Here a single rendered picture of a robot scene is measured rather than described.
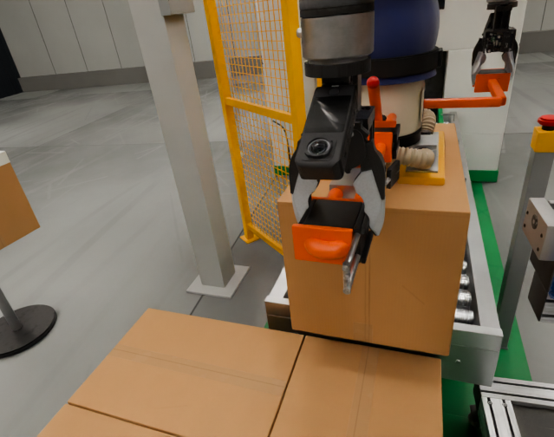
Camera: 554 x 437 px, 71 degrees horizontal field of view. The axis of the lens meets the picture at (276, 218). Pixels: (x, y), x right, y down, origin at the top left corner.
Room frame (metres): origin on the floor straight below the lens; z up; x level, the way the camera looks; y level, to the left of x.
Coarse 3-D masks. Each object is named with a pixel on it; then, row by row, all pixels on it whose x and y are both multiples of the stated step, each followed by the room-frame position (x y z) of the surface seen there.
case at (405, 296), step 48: (288, 192) 0.82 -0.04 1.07; (432, 192) 0.73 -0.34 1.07; (288, 240) 0.78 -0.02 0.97; (384, 240) 0.69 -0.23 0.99; (432, 240) 0.66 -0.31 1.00; (288, 288) 0.78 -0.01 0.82; (336, 288) 0.74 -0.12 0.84; (384, 288) 0.69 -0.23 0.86; (432, 288) 0.65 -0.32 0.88; (336, 336) 0.74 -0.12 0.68; (384, 336) 0.69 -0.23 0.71; (432, 336) 0.65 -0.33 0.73
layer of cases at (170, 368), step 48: (144, 336) 0.97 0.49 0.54; (192, 336) 0.94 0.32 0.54; (240, 336) 0.91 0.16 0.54; (288, 336) 0.89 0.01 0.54; (96, 384) 0.80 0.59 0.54; (144, 384) 0.78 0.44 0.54; (192, 384) 0.75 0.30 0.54; (240, 384) 0.73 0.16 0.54; (288, 384) 0.73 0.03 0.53; (336, 384) 0.69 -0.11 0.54; (384, 384) 0.68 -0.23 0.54; (432, 384) 0.66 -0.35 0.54; (48, 432) 0.66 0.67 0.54; (96, 432) 0.64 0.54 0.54; (144, 432) 0.63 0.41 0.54; (192, 432) 0.61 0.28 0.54; (240, 432) 0.59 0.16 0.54; (288, 432) 0.58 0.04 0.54; (336, 432) 0.56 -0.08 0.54; (384, 432) 0.55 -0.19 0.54; (432, 432) 0.53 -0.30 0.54
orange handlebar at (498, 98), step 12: (492, 84) 1.04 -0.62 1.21; (492, 96) 0.98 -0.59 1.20; (504, 96) 0.91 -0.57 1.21; (384, 144) 0.70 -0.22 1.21; (336, 192) 0.51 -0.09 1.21; (312, 240) 0.39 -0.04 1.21; (336, 240) 0.38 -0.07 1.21; (312, 252) 0.38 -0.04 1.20; (324, 252) 0.37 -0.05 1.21; (336, 252) 0.37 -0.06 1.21
